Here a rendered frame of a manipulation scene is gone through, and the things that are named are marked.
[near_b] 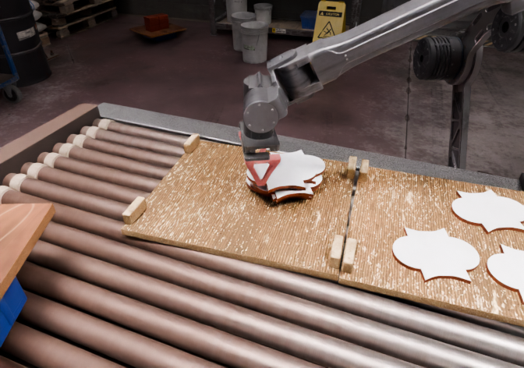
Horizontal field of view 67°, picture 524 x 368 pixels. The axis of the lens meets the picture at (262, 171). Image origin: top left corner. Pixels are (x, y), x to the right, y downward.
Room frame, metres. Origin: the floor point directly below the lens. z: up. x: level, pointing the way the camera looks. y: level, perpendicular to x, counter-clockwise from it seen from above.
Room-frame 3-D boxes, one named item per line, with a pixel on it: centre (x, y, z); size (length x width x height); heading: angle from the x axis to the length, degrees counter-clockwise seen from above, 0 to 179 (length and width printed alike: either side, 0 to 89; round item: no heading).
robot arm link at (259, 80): (0.67, 0.00, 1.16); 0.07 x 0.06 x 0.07; 2
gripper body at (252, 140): (0.67, 0.01, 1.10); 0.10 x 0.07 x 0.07; 9
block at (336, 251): (0.49, -0.13, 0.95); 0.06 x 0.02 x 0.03; 164
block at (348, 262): (0.48, -0.15, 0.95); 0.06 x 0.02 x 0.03; 163
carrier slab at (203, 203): (0.67, 0.02, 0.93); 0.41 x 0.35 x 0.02; 74
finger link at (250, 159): (0.65, 0.00, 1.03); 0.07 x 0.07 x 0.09; 9
